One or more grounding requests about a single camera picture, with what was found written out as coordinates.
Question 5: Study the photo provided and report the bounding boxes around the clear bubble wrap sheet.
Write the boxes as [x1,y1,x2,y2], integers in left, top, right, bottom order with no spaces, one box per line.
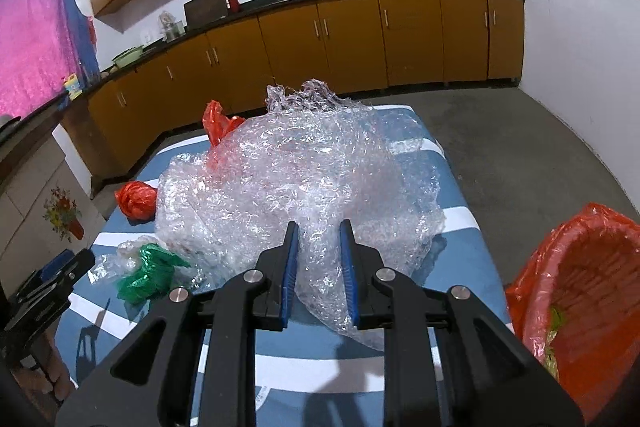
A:
[154,80,445,350]

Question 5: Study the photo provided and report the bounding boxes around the red lined trash basket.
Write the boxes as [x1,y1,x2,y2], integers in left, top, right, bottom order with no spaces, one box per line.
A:
[506,202,639,421]

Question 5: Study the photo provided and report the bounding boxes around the lower wooden kitchen cabinets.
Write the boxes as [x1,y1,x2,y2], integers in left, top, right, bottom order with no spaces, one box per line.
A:
[62,0,525,185]

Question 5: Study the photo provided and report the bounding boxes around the dark green plastic bag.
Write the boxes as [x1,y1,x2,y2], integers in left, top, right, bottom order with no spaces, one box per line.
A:
[116,243,191,306]

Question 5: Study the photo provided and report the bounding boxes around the white plastic bag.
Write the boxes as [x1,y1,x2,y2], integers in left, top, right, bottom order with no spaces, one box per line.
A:
[88,235,163,284]

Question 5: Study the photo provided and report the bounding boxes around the white cabinet with flower picture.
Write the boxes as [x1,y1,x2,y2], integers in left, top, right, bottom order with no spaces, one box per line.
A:
[1,138,105,295]

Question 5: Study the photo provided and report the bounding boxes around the tall orange plastic bag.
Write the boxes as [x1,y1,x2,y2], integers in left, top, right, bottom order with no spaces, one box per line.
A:
[202,100,245,171]

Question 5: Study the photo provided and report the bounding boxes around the pink blue hanging cloth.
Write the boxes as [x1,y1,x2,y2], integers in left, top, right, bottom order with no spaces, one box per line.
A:
[1,0,100,118]

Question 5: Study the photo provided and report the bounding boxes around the green basin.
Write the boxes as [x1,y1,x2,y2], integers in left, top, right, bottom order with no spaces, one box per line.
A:
[112,46,144,69]

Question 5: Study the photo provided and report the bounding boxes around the black countertop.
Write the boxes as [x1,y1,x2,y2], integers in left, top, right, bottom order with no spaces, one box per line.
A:
[0,0,527,143]

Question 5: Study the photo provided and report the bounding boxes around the clear jar on counter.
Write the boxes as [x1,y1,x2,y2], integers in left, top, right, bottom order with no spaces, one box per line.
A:
[158,11,186,42]

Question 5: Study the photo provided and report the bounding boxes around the dark cutting board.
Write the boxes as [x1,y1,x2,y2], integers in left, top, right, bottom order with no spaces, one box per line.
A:
[183,0,229,30]

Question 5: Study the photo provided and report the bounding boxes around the red bottle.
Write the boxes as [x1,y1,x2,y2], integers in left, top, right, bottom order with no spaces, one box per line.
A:
[228,0,241,14]

